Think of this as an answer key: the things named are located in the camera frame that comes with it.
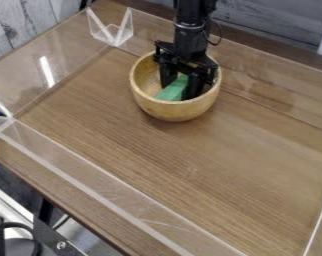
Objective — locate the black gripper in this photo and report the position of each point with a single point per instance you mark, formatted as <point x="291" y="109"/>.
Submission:
<point x="185" y="55"/>

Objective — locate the green rectangular block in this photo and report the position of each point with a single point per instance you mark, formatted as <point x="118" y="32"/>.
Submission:
<point x="173" y="92"/>

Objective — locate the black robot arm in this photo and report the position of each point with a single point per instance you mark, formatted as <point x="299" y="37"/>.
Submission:
<point x="193" y="12"/>

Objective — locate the brown wooden bowl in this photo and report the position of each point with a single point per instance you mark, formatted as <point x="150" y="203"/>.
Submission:
<point x="145" y="80"/>

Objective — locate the black table leg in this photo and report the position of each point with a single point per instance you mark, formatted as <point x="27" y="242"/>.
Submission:
<point x="46" y="211"/>

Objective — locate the black metal clamp plate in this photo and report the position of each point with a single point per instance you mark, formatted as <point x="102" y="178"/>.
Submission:
<point x="55" y="244"/>

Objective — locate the clear acrylic corner bracket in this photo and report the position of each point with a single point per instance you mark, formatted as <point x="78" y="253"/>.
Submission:
<point x="111" y="34"/>

